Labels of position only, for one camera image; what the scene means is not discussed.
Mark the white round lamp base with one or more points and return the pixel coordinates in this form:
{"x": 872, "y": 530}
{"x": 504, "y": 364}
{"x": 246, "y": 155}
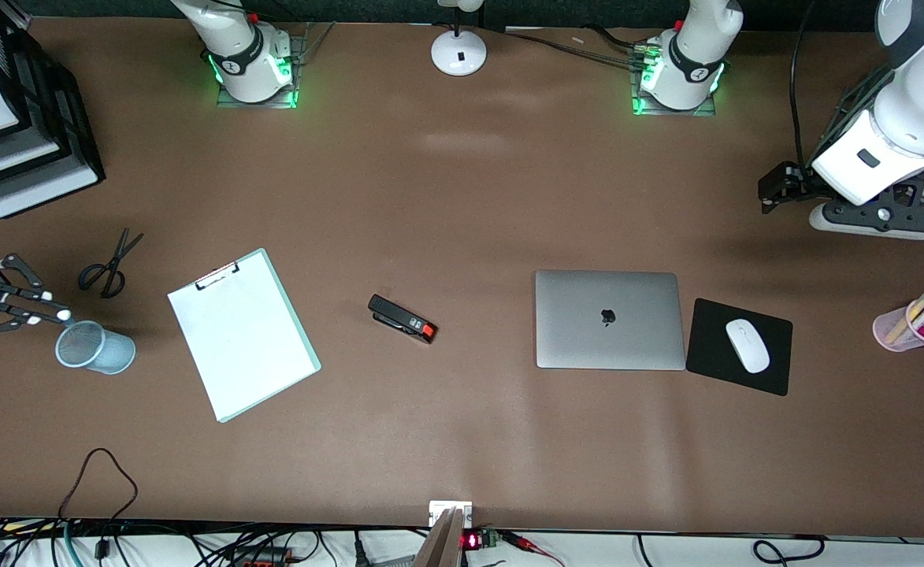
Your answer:
{"x": 459, "y": 53}

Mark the black scissors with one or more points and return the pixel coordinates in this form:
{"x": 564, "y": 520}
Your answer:
{"x": 111, "y": 272}

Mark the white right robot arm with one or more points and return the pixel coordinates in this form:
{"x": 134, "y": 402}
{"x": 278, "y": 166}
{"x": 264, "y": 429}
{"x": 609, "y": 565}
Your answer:
{"x": 249, "y": 63}

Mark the black stapler red tip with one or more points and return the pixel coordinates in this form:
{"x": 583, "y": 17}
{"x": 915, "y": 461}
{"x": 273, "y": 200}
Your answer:
{"x": 398, "y": 316}

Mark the small white box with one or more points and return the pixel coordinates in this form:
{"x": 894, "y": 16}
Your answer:
{"x": 450, "y": 508}

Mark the white computer mouse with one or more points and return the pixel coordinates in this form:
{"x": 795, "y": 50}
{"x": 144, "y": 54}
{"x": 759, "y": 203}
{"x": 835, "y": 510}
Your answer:
{"x": 747, "y": 345}

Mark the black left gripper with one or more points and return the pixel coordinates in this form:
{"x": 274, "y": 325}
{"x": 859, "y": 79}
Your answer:
{"x": 794, "y": 186}

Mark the brown camera mount post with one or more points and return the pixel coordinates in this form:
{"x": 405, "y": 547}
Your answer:
{"x": 442, "y": 543}

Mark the light blue mesh cup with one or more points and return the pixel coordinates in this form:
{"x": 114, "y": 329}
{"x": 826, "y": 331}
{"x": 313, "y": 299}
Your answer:
{"x": 99, "y": 348}

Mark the pink mesh pen cup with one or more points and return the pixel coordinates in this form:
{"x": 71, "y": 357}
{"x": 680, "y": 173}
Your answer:
{"x": 891, "y": 331}

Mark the silver laptop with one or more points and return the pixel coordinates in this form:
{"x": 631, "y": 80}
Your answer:
{"x": 610, "y": 319}

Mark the black mouse pad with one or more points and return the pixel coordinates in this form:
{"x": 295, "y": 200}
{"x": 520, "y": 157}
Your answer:
{"x": 710, "y": 354}

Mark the white paper on clipboard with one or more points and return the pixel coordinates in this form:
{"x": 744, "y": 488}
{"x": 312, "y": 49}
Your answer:
{"x": 245, "y": 339}

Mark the circuit board red display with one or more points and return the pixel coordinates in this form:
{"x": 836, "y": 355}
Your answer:
{"x": 477, "y": 541}

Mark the teal clipboard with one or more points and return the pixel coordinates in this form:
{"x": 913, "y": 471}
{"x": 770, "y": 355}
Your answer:
{"x": 308, "y": 346}

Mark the black stacked paper tray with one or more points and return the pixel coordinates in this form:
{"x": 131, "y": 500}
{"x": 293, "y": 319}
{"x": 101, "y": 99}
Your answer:
{"x": 68, "y": 118}

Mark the blue marker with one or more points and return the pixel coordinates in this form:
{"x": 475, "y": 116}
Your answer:
{"x": 63, "y": 315}

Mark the yellow pen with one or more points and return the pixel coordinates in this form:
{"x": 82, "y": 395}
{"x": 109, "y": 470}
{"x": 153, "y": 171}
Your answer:
{"x": 907, "y": 319}

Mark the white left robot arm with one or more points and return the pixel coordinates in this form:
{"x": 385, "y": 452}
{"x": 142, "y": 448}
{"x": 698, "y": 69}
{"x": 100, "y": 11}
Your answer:
{"x": 911, "y": 94}

